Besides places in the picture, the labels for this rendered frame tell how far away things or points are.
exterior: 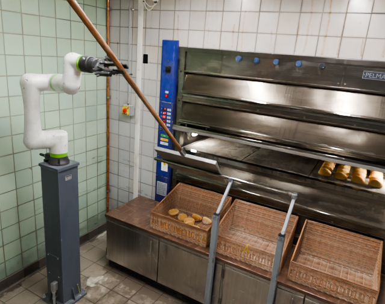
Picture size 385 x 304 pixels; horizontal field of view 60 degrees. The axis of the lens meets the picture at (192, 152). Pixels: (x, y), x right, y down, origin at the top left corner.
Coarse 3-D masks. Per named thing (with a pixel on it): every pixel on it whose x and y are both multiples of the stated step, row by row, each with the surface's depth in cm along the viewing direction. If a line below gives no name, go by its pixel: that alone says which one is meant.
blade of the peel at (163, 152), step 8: (160, 152) 270; (168, 152) 263; (176, 152) 260; (176, 160) 273; (184, 160) 265; (192, 160) 257; (200, 160) 250; (208, 160) 248; (176, 168) 294; (184, 168) 284; (200, 168) 267; (208, 168) 259; (216, 168) 252; (208, 176) 277
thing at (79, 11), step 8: (72, 0) 138; (80, 8) 142; (80, 16) 144; (88, 24) 148; (96, 32) 152; (104, 48) 160; (112, 56) 165; (120, 64) 171; (128, 80) 180; (136, 88) 187; (144, 104) 200; (152, 112) 206; (160, 120) 215; (168, 136) 232; (176, 144) 241
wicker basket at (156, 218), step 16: (176, 192) 318; (192, 192) 312; (208, 192) 305; (160, 208) 296; (176, 208) 320; (192, 208) 312; (224, 208) 285; (160, 224) 292; (176, 224) 273; (192, 240) 269; (208, 240) 267
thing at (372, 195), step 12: (204, 156) 304; (216, 156) 299; (252, 168) 283; (264, 168) 278; (300, 180) 265; (312, 180) 260; (324, 180) 260; (348, 192) 249; (360, 192) 245; (372, 192) 243
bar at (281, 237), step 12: (192, 168) 268; (228, 180) 254; (240, 180) 249; (228, 192) 251; (288, 192) 233; (216, 216) 240; (288, 216) 226; (216, 228) 242; (216, 240) 247; (276, 252) 222; (276, 264) 224; (276, 276) 226; (204, 300) 263
